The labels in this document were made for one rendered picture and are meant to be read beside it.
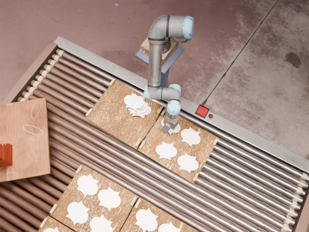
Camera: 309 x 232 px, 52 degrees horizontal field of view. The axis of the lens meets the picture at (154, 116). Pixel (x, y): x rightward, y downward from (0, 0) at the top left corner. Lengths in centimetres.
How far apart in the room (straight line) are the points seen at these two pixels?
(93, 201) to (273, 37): 271
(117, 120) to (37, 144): 52
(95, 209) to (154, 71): 89
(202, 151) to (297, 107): 165
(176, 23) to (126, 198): 106
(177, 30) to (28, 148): 113
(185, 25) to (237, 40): 200
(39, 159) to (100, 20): 214
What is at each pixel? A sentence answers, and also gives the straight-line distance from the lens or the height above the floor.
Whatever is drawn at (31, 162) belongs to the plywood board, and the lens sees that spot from 203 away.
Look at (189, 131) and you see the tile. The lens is 208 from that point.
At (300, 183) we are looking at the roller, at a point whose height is 92.
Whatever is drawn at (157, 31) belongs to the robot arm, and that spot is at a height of 150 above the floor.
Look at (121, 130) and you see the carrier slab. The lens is 209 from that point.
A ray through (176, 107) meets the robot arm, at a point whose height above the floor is 126.
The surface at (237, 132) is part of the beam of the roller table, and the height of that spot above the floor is 91.
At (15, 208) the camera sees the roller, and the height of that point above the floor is 92.
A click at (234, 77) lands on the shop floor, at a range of 343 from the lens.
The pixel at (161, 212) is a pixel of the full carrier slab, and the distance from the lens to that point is 197.
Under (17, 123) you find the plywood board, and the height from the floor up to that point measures 104.
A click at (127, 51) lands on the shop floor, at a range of 348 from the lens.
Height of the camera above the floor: 290
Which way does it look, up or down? 68 degrees down
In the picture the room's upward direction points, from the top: 2 degrees clockwise
